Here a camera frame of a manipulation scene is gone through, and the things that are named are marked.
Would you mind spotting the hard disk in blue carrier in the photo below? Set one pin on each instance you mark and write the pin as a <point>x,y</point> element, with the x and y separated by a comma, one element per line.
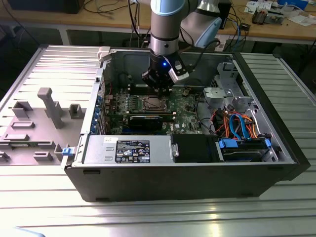
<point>242,154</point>

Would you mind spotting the grey electronic module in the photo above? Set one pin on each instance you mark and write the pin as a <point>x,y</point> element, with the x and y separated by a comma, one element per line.
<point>274,18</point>

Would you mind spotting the metal CPU cooler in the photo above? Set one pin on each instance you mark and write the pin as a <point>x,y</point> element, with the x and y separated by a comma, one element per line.
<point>259,17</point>

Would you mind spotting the green motherboard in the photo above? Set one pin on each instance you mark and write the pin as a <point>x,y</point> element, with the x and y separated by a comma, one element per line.
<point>184,116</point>

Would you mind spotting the grey power supply unit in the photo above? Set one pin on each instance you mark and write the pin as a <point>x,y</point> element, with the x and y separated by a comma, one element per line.
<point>98,148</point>

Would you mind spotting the wooden desk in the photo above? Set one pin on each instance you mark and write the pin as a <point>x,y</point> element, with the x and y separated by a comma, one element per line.
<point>74,21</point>

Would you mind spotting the white QR label tag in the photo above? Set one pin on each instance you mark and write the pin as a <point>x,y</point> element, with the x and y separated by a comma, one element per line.
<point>222,47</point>

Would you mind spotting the blue plastic case latch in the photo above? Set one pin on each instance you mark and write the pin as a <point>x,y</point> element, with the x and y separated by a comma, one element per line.
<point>68,151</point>

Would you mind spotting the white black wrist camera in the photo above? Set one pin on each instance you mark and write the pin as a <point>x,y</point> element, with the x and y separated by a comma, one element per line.
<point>179,72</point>

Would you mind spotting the white paper sheets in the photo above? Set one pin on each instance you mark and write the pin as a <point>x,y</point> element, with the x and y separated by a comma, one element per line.
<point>303,20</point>

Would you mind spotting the CPU socket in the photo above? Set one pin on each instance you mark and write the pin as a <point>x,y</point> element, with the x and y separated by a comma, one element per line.
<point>142,106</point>

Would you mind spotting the printed leaflets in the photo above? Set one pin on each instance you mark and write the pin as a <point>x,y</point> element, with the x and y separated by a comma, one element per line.
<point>251,6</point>

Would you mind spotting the black desktop device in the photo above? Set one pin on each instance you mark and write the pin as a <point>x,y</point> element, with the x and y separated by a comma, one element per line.
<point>225,14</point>

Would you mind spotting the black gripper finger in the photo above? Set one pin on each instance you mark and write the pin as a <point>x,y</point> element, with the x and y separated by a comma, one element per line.
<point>150,77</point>
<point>168,82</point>

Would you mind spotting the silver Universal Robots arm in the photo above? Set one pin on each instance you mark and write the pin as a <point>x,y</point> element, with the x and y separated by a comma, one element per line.
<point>164,29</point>

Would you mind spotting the silver metal drive cage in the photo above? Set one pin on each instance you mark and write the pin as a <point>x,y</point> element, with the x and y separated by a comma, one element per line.
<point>219,96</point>

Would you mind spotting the black computer box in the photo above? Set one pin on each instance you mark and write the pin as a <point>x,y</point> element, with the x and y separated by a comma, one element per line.
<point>44,6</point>

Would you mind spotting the black green graphics card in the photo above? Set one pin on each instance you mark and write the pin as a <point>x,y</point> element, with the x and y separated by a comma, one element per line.
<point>145,123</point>

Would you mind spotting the small black adapter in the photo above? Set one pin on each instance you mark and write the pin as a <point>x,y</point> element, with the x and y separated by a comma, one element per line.
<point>246,26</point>

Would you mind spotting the RAM slot with white clips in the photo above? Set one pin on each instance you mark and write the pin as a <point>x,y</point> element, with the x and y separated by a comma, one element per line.
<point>135,90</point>
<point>135,86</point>

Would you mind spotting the grey parts rack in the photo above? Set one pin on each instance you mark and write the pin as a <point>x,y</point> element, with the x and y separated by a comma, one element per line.
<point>37,118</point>

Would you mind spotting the black open PC case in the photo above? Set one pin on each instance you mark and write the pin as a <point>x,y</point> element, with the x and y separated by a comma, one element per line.
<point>172,182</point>

